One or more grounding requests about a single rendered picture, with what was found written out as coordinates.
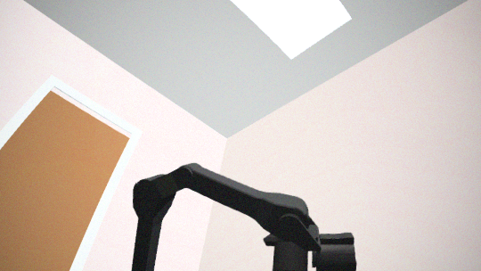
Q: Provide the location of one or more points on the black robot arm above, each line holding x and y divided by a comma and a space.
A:
292, 232

